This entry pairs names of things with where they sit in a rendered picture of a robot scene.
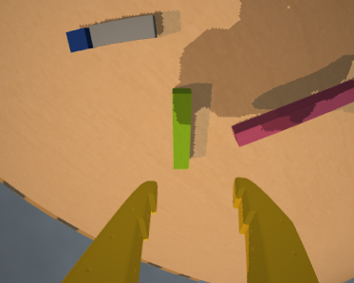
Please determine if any pink rod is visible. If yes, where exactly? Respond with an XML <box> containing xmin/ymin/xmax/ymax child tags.
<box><xmin>232</xmin><ymin>80</ymin><xmax>354</xmax><ymax>147</ymax></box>

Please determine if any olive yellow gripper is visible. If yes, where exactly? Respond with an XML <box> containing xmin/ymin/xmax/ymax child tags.
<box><xmin>61</xmin><ymin>178</ymin><xmax>319</xmax><ymax>283</ymax></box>

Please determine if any grey rectangular rod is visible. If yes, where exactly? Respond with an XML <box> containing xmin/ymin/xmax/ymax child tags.
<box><xmin>89</xmin><ymin>15</ymin><xmax>158</xmax><ymax>47</ymax></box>

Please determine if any small blue cube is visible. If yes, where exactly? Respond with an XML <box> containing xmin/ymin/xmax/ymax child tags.
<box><xmin>66</xmin><ymin>28</ymin><xmax>93</xmax><ymax>52</ymax></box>

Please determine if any lime green rod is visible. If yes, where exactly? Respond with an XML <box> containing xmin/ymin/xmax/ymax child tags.
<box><xmin>172</xmin><ymin>88</ymin><xmax>192</xmax><ymax>169</ymax></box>

